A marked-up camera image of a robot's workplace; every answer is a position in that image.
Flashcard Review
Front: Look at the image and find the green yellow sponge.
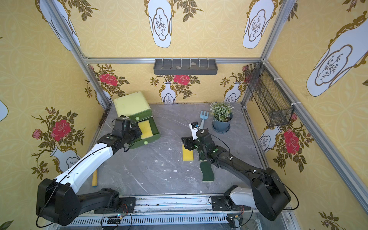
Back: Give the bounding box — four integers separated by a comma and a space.
200, 161, 215, 182

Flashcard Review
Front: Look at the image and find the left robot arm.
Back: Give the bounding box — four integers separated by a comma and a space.
36, 116, 142, 226

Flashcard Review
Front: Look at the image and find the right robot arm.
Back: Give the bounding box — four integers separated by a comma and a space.
182, 129, 291, 221

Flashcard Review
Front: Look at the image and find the light green drawer cabinet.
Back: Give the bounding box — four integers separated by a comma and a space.
113, 92, 151, 117

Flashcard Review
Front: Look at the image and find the blue plant pot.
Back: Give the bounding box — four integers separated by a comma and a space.
212, 113, 233, 133

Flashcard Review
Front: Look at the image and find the light blue garden fork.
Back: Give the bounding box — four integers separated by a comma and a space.
199, 111, 209, 129

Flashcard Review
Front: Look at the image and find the artificial green plant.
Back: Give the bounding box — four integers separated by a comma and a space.
210, 102, 233, 122

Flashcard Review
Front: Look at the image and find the yellow toy shovel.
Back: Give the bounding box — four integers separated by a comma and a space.
92, 170, 98, 187

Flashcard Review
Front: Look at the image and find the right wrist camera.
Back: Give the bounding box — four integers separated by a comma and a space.
189, 121, 200, 140

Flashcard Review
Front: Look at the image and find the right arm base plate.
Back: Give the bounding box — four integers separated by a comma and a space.
208, 195, 251, 212

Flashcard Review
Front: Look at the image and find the aluminium mounting rail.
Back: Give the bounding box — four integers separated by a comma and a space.
65, 194, 299, 230

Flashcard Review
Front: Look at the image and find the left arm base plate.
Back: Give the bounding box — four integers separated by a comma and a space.
94, 197, 136, 214

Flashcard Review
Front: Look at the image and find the grey wall shelf tray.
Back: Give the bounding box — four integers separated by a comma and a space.
153, 58, 218, 75

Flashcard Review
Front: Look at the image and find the black wire mesh basket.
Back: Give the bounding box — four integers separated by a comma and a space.
246, 62, 294, 127

